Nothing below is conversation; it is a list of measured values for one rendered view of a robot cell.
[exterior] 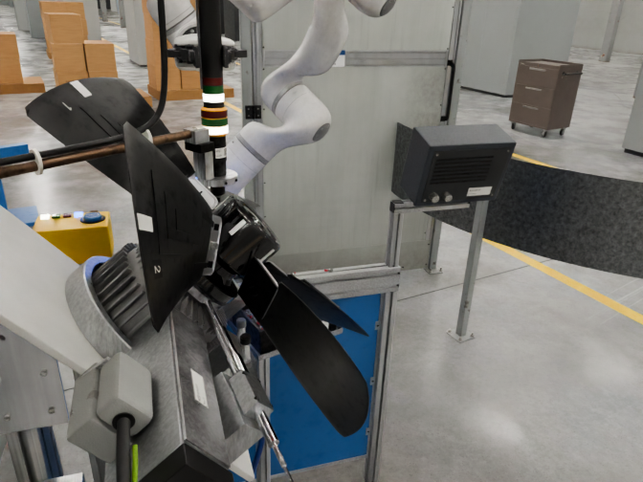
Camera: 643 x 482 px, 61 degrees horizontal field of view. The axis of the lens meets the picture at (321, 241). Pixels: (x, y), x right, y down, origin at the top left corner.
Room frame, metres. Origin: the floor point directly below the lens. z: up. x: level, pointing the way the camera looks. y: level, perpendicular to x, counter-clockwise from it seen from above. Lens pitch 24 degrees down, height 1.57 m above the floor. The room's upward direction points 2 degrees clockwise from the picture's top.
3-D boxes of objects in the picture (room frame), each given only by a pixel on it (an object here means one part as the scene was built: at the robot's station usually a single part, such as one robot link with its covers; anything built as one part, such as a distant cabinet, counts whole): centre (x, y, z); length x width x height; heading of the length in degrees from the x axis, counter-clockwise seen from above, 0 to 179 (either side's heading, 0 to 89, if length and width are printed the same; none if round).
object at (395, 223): (1.41, -0.21, 0.96); 0.03 x 0.03 x 0.20; 18
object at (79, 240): (1.15, 0.58, 1.02); 0.16 x 0.10 x 0.11; 108
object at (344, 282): (1.27, 0.20, 0.82); 0.90 x 0.04 x 0.08; 108
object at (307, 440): (1.27, 0.20, 0.45); 0.82 x 0.02 x 0.66; 108
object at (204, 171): (0.89, 0.19, 1.31); 0.09 x 0.07 x 0.10; 143
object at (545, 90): (7.22, -2.83, 0.45); 0.68 x 0.47 x 0.90; 32
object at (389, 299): (1.41, -0.21, 0.39); 0.04 x 0.04 x 0.78; 18
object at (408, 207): (1.44, -0.30, 1.04); 0.24 x 0.03 x 0.03; 108
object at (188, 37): (1.00, 0.22, 1.47); 0.11 x 0.10 x 0.07; 18
